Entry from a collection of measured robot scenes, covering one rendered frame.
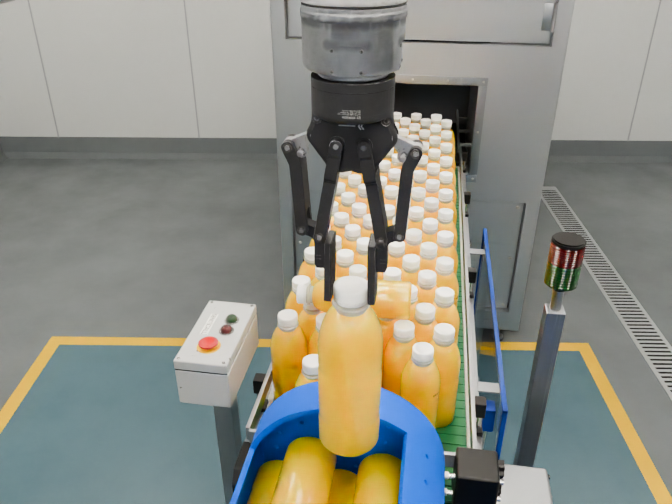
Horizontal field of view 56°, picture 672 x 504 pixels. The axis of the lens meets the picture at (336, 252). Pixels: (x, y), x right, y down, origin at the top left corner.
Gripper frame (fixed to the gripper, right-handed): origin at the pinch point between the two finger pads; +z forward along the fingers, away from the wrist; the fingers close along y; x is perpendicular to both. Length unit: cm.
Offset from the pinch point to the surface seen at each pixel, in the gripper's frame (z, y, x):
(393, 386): 49, 3, 39
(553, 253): 25, 32, 54
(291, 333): 40, -17, 40
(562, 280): 30, 34, 52
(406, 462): 27.8, 7.1, 0.7
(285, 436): 36.4, -11.1, 10.9
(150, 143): 137, -219, 405
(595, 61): 72, 125, 454
